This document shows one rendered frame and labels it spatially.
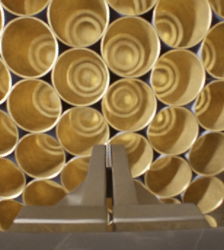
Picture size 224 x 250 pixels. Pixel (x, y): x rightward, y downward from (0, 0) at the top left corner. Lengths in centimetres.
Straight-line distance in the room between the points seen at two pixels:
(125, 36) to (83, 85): 10
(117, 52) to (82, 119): 12
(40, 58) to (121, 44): 13
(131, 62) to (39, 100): 16
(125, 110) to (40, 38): 18
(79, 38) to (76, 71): 5
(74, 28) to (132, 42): 9
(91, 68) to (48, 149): 16
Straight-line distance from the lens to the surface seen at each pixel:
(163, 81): 31
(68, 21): 31
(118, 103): 30
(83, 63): 30
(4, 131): 35
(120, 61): 30
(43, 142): 33
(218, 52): 34
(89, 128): 31
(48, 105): 31
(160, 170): 35
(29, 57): 32
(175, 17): 33
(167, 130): 33
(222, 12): 35
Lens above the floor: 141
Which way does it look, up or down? 76 degrees down
